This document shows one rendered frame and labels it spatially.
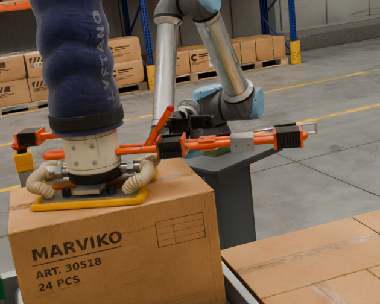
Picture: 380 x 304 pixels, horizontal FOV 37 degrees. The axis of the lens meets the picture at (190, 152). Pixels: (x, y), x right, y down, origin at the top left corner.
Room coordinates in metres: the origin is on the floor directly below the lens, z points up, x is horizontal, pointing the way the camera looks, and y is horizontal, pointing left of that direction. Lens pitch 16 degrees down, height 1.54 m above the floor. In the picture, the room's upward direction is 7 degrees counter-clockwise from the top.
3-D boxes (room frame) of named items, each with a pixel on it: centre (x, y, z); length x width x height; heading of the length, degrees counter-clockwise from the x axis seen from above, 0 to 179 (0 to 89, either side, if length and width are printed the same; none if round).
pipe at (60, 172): (1.71, 0.30, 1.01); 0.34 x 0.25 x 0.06; 82
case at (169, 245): (1.72, 0.28, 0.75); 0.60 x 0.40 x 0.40; 104
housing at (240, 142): (1.64, -0.16, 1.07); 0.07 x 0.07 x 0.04; 82
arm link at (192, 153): (2.13, 0.00, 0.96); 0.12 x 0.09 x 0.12; 63
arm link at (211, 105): (2.70, -0.13, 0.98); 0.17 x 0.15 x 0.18; 63
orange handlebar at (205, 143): (1.80, 0.09, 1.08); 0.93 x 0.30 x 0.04; 82
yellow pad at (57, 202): (1.61, 0.31, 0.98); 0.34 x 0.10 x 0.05; 82
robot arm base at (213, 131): (2.71, -0.12, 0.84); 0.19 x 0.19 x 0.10
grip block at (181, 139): (1.67, 0.05, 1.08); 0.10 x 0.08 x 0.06; 172
